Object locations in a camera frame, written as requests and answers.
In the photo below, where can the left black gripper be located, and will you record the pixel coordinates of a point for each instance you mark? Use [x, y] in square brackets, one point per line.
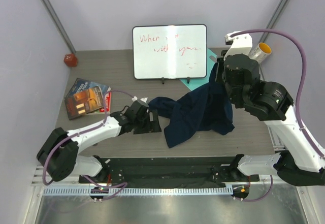
[152, 126]

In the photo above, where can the dark blue t shirt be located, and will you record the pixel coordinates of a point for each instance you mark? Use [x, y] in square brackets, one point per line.
[206, 108]

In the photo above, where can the red paperback book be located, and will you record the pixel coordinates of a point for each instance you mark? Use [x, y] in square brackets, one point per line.
[107, 106]

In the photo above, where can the white whiteboard with red writing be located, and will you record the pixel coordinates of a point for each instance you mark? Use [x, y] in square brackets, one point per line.
[170, 51]

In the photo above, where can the dark orange cover book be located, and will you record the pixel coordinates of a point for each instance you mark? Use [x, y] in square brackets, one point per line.
[84, 102]

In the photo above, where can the blue nineteen eighty-four book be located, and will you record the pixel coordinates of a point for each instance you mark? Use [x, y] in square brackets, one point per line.
[83, 84]

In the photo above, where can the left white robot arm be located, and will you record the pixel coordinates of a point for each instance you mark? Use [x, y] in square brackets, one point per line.
[60, 155]

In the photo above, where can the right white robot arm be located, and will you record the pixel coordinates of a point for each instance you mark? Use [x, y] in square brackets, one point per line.
[300, 164]

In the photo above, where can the white mug yellow inside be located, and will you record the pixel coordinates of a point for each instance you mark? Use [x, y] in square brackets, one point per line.
[260, 52]

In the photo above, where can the red cube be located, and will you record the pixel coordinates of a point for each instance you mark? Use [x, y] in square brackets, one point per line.
[70, 60]

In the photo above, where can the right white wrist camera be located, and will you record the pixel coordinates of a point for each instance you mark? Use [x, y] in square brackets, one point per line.
[240, 44]

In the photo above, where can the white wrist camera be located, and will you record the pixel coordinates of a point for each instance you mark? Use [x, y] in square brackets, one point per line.
[240, 44]
[142, 99]

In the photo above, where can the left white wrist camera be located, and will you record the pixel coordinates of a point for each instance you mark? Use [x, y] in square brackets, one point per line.
[142, 99]

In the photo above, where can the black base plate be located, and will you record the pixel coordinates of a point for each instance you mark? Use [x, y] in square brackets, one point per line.
[178, 170]

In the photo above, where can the aluminium rail frame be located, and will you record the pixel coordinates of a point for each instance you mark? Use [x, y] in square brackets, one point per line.
[234, 82]

